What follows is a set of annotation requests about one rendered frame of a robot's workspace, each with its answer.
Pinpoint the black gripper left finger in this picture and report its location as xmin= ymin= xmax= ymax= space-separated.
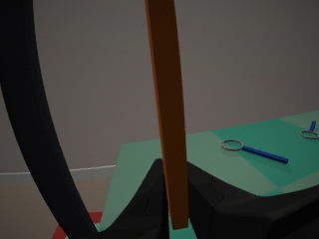
xmin=79 ymin=158 xmax=170 ymax=239

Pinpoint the orange-brown long handle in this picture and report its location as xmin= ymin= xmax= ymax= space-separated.
xmin=145 ymin=0 xmax=188 ymax=230

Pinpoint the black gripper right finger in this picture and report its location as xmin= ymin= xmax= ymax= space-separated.
xmin=187 ymin=162 xmax=319 ymax=239

